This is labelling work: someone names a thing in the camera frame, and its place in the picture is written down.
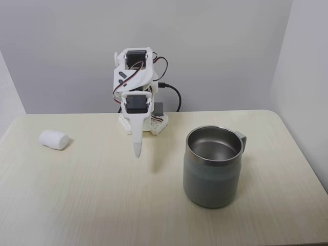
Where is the grey table clamp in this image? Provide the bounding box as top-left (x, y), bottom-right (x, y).
top-left (153, 102), bottom-right (165, 116)

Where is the red black servo cable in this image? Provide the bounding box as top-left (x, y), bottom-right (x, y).
top-left (153, 52), bottom-right (169, 83)
top-left (113, 60), bottom-right (145, 104)

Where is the black usb power cable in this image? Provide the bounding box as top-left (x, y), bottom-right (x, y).
top-left (158, 81), bottom-right (182, 113)

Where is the grey steel mug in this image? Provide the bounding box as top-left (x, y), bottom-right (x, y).
top-left (182, 125), bottom-right (248, 209)

